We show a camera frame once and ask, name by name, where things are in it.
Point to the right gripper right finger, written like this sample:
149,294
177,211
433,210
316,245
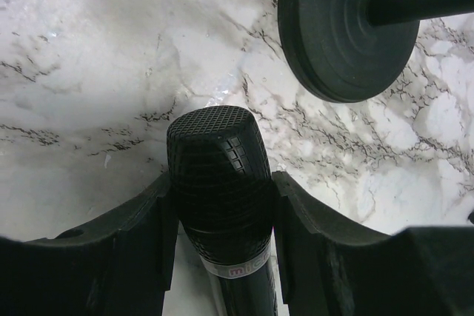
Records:
331,265

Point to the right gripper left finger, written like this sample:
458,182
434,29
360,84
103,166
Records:
120,263

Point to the black round-base stand with clip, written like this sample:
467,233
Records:
347,51

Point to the black microphone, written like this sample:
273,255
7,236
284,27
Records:
224,197

